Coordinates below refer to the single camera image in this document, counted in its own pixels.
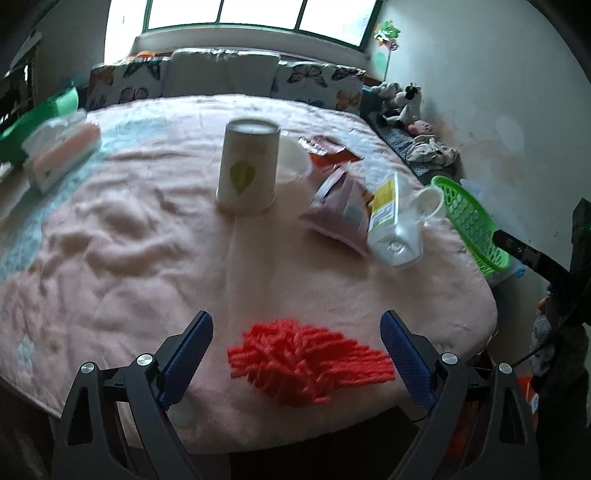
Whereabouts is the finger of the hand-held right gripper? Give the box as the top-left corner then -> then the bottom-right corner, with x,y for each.
493,229 -> 575,283

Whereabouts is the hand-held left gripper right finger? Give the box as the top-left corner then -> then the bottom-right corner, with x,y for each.
379,310 -> 539,480

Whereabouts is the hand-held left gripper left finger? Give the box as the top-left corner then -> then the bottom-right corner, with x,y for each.
51,310 -> 215,480

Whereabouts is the green plastic basket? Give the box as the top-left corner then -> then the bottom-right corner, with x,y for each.
430,175 -> 512,273

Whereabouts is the pink snack bag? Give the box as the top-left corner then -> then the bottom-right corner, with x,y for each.
298,168 -> 375,257

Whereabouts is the red snack wrapper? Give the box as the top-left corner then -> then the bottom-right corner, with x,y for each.
299,135 -> 365,174

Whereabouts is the clear yogurt tub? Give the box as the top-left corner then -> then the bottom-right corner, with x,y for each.
277,136 -> 313,184

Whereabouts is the clear plastic storage box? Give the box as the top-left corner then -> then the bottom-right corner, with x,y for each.
485,265 -> 527,289

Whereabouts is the pink blanket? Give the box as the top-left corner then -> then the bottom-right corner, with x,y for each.
0,95 -> 499,455

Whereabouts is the red yarn pompom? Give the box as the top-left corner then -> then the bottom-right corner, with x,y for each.
227,319 -> 395,408

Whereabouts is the clear plastic cup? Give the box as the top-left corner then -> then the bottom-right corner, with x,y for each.
411,185 -> 448,227

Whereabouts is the white milk carton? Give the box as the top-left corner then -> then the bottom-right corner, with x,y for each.
367,172 -> 424,269

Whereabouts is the crumpled light cloth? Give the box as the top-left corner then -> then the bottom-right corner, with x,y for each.
406,136 -> 460,167

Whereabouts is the bench with blue cover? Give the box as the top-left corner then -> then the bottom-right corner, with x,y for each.
362,85 -> 462,178

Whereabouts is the white paper cup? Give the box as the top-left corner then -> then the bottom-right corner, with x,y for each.
216,117 -> 281,214

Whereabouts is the black and white plush toy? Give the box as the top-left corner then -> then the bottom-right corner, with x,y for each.
379,83 -> 423,127

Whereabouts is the tissue pack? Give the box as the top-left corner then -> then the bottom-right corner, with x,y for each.
22,115 -> 101,193

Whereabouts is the colourful pinwheel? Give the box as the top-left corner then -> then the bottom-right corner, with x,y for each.
373,21 -> 402,81

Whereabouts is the large butterfly print cushion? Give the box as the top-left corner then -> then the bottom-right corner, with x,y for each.
272,60 -> 365,116

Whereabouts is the green plastic basin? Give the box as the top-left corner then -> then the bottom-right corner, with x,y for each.
0,88 -> 79,164

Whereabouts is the small butterfly print cushion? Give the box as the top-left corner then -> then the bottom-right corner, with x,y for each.
88,56 -> 171,110

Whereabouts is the white cushion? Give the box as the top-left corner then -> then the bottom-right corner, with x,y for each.
161,48 -> 281,99

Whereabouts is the dark shelf rack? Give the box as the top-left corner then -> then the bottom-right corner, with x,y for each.
0,28 -> 42,125

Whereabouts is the window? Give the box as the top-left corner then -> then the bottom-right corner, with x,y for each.
141,0 -> 384,49

